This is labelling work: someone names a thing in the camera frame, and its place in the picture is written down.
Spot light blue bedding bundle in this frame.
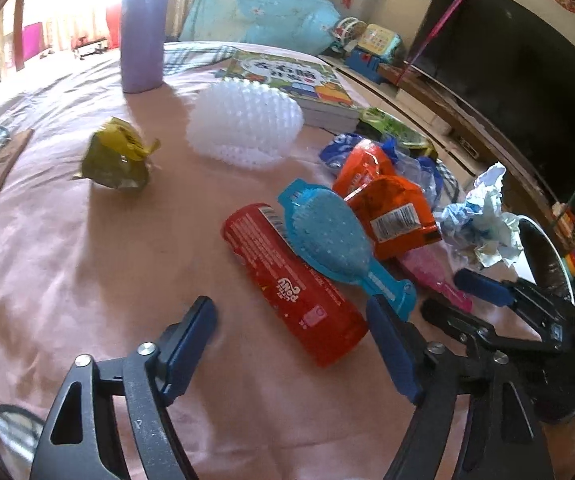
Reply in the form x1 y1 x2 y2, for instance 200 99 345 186
180 0 343 56

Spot small orange snack wrapper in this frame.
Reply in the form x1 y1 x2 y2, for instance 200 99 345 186
331 138 399 200

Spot pink comb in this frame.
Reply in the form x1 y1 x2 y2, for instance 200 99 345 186
397 247 473 316

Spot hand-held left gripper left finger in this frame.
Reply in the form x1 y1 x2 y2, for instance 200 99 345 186
30 295 218 480

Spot red chair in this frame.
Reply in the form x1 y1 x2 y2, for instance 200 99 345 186
104 2 123 49

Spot pink stick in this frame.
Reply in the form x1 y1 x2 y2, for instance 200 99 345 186
401 0 474 78

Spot magenta chair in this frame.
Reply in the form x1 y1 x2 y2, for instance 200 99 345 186
22 22 46 61

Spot blue plastic wrapper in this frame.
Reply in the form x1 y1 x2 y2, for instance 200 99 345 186
319 132 399 172

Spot purple bottle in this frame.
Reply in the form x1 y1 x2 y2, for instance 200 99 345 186
120 0 174 94

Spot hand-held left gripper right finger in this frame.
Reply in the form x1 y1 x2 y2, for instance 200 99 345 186
366 296 555 480

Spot yellow-green snack wrapper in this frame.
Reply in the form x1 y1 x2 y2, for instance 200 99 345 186
73 117 162 192

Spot illustrated children's book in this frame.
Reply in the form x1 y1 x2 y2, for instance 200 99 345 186
217 50 364 133

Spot white cage ball toy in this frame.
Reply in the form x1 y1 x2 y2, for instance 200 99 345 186
335 16 368 43

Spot clear crumpled plastic wrapper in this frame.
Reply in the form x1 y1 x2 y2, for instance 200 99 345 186
392 149 457 208

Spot black television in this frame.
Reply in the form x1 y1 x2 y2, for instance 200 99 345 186
407 0 575 211

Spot blue hairbrush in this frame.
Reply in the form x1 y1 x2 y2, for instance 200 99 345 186
277 178 418 322

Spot white-rimmed bin with black bag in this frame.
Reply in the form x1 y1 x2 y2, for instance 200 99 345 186
515 214 575 311

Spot toy cash register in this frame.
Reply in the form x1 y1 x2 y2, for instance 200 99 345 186
345 22 403 83

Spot large orange snack wrapper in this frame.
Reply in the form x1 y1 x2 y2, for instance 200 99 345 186
345 175 442 261

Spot red snack tube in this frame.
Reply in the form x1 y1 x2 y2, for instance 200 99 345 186
221 203 369 368

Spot orange toy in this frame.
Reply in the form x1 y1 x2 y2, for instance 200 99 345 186
550 202 575 242

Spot white tissue paper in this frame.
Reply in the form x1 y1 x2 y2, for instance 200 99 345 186
440 162 525 267

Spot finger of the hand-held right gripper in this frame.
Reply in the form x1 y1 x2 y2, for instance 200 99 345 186
420 299 543 363
454 268 575 343

